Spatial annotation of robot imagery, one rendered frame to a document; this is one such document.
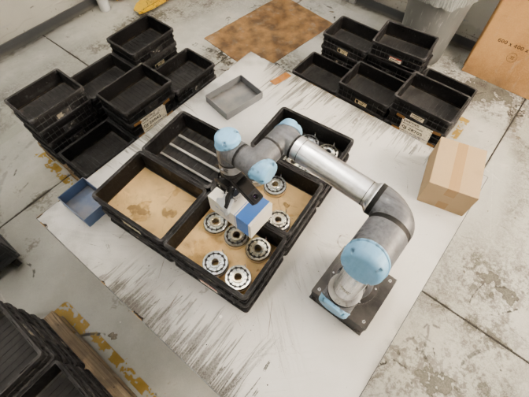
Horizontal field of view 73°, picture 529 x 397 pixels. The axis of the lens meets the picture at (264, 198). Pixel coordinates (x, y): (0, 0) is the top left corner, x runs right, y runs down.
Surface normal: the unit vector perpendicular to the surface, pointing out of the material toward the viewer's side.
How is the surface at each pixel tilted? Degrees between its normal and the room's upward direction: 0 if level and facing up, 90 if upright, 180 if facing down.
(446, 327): 0
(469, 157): 0
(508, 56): 75
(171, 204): 0
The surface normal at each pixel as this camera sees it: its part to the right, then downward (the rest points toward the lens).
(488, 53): -0.59, 0.52
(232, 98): 0.00, -0.52
